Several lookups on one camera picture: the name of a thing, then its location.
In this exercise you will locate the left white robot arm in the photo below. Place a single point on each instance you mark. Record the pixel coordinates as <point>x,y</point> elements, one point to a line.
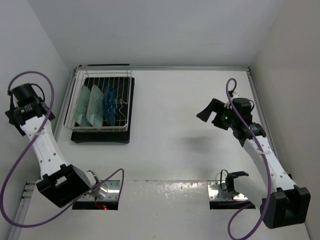
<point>61,182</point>

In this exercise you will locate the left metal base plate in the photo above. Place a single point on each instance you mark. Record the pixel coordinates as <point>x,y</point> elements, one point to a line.
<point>107,191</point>

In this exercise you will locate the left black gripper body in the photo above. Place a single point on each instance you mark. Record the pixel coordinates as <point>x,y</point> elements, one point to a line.
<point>10,113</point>

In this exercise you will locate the light green plate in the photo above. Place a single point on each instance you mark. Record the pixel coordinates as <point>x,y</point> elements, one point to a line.
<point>80,115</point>
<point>94,113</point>

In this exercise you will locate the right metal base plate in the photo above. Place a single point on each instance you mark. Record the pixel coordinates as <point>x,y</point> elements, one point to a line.
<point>216,194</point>

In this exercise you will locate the black drainer tray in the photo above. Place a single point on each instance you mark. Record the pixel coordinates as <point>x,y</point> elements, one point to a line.
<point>112,137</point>

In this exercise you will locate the dark blue leaf dish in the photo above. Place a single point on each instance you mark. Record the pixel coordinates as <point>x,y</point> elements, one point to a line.
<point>109,105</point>

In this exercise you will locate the metal base plate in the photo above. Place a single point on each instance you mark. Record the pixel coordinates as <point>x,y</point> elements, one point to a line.
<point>107,191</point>
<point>216,194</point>

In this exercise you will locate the white wire dish rack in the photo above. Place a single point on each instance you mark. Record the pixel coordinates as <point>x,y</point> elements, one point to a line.
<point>95,71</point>

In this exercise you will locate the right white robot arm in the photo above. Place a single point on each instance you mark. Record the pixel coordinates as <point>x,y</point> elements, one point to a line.
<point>281,201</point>

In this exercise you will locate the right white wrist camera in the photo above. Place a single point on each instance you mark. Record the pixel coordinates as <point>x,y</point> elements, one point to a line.
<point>231,95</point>

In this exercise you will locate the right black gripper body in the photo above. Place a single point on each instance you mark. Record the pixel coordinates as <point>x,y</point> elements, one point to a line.
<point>224,118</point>

